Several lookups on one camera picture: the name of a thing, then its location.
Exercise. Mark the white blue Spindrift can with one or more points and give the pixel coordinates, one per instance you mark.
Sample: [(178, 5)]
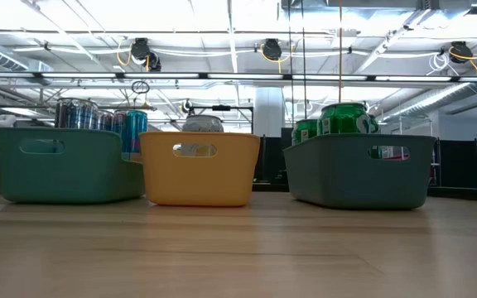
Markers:
[(202, 124)]

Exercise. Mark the green soda can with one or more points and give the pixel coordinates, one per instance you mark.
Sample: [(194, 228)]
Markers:
[(304, 131), (344, 119)]

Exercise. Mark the white square column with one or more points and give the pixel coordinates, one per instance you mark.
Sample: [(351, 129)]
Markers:
[(269, 111)]

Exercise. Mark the yellow plastic bin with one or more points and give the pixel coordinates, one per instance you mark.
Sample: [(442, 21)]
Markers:
[(199, 182)]

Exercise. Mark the dark blue-grey plastic bin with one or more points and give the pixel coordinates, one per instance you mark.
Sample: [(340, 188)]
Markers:
[(346, 182)]

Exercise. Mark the teal plastic bin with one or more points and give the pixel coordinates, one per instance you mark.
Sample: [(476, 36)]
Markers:
[(56, 178)]

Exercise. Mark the black partition panels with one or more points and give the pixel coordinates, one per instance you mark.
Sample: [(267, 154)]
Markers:
[(458, 165)]

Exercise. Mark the white rounded background object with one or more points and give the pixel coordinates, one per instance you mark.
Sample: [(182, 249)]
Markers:
[(4, 120)]

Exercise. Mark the black background rig frame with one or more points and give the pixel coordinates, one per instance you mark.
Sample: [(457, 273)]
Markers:
[(222, 107)]

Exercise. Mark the silver ventilation duct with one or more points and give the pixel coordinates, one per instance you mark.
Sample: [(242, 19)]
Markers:
[(429, 101)]

